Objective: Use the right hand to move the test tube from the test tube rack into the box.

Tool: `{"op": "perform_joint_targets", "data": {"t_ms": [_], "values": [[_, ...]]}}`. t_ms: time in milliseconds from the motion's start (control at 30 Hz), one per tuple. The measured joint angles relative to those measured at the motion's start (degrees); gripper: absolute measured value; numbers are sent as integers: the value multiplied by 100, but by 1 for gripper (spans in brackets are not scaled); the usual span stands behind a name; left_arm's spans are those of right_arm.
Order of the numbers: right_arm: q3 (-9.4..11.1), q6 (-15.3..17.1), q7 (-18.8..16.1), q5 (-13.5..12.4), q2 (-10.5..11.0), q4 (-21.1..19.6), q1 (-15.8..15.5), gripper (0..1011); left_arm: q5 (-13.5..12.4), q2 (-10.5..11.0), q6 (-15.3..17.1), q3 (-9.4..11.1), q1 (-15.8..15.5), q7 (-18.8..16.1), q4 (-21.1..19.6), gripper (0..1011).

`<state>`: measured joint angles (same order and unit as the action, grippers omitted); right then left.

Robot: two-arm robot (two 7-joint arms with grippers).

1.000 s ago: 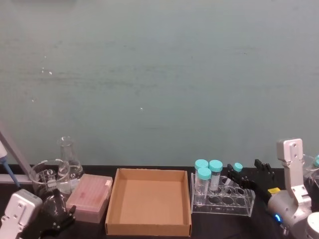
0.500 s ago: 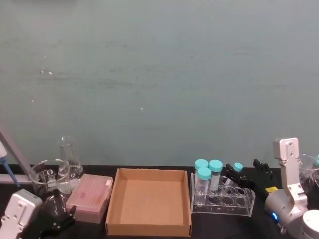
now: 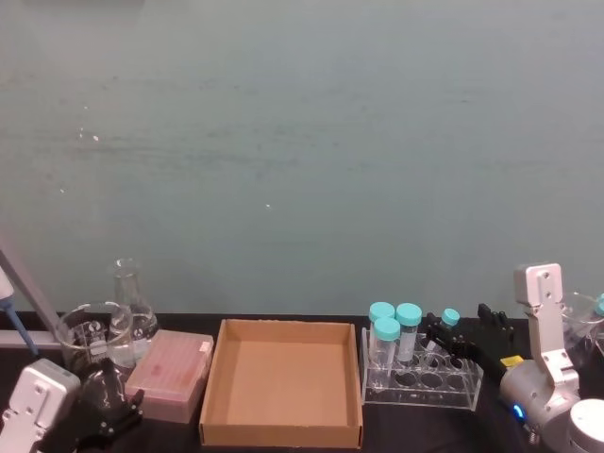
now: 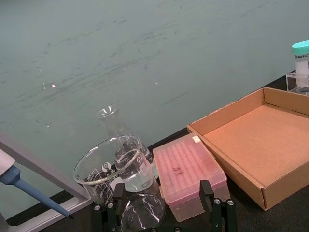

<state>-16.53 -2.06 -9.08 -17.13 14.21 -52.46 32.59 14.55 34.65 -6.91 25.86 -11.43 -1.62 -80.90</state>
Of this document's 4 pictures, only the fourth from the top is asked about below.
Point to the pink pipette tip box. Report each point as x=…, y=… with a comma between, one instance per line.
x=186, y=166

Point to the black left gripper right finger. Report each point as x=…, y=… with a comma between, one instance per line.
x=207, y=193

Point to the grey pipette stand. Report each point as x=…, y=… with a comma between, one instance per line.
x=43, y=170

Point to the black table cloth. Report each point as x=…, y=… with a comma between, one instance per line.
x=277, y=218

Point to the blue and white pipette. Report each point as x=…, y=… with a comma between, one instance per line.
x=21, y=186

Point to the clear glass conical flask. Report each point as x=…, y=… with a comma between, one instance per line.
x=113, y=123

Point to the large clear glass beaker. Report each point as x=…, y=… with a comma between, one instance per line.
x=96, y=178

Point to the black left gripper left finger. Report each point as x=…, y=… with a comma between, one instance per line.
x=118, y=191

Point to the clear tube with teal cap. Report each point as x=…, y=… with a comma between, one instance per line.
x=301, y=62

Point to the clear acrylic tube stand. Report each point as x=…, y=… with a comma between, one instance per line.
x=291, y=82

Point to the small clear glass beaker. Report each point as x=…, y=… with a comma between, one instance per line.
x=138, y=176

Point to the shallow brown cardboard tray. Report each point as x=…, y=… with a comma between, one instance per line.
x=253, y=142

